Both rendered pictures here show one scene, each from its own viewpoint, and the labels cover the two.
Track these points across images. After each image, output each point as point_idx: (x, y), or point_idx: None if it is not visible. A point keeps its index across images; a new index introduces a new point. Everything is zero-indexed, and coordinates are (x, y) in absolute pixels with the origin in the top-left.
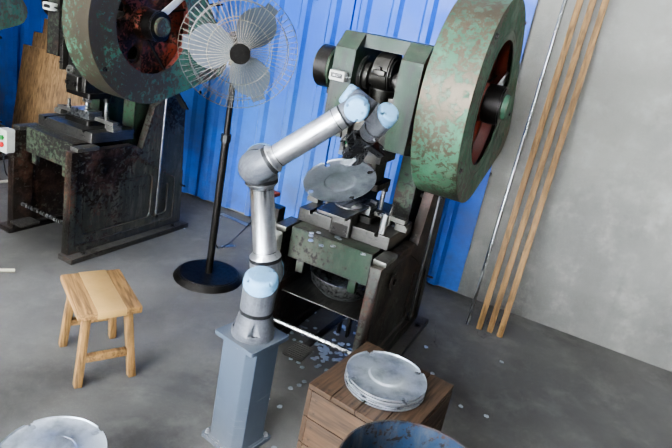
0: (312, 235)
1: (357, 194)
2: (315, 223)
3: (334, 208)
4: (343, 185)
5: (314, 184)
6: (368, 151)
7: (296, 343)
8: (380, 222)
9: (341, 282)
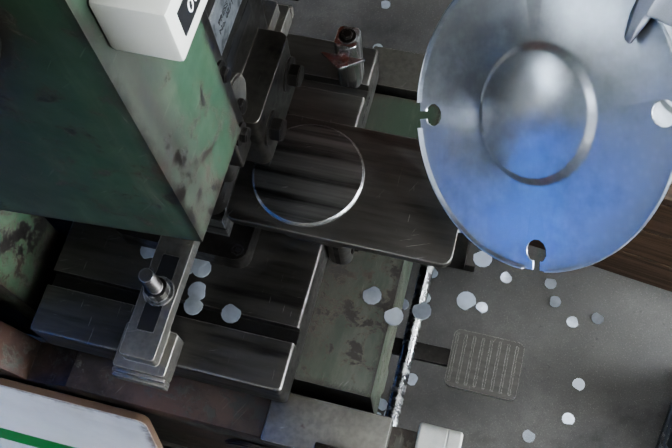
0: (417, 306)
1: (440, 86)
2: (308, 323)
3: (391, 209)
4: (500, 114)
5: (570, 219)
6: (240, 17)
7: (458, 375)
8: (357, 64)
9: None
